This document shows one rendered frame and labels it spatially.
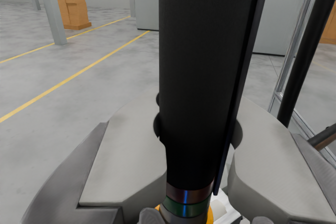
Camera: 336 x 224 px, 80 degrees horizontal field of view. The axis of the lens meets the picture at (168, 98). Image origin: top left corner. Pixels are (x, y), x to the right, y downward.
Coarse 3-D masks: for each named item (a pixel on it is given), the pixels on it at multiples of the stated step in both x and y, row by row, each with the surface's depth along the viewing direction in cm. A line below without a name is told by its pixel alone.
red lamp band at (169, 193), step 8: (168, 184) 11; (208, 184) 11; (168, 192) 11; (176, 192) 11; (184, 192) 11; (192, 192) 11; (200, 192) 11; (208, 192) 11; (176, 200) 11; (184, 200) 11; (192, 200) 11; (200, 200) 11
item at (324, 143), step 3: (333, 135) 26; (327, 138) 26; (330, 138) 26; (333, 138) 26; (324, 141) 25; (327, 141) 25; (330, 141) 26; (318, 144) 25; (321, 144) 25; (324, 144) 25; (327, 144) 26; (315, 147) 24; (318, 147) 25; (321, 147) 25; (318, 150) 25
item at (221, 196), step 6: (222, 192) 19; (216, 198) 18; (222, 198) 18; (228, 204) 18; (228, 210) 17; (234, 210) 17; (222, 216) 17; (228, 216) 17; (234, 216) 17; (240, 216) 17; (216, 222) 17; (222, 222) 17; (228, 222) 17; (234, 222) 17
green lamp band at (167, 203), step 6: (168, 198) 11; (210, 198) 12; (168, 204) 12; (174, 204) 11; (180, 204) 11; (186, 204) 11; (192, 204) 11; (198, 204) 11; (204, 204) 12; (174, 210) 12; (180, 210) 11; (186, 210) 11; (192, 210) 11; (198, 210) 12; (186, 216) 12
